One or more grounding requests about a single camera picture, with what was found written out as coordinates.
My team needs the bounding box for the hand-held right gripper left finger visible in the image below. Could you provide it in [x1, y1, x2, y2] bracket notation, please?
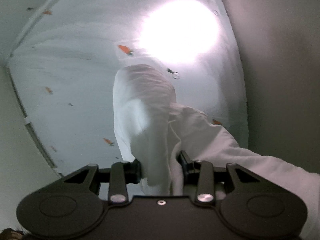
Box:
[62, 159, 142, 203]

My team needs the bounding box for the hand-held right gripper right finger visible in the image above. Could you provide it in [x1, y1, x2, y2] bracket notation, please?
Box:
[179, 150, 253, 203]

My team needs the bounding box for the white garment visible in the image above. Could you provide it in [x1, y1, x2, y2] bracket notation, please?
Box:
[112, 64, 320, 240]

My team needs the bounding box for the carrot print backdrop sheet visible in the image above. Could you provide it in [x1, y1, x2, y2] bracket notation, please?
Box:
[7, 0, 249, 178]

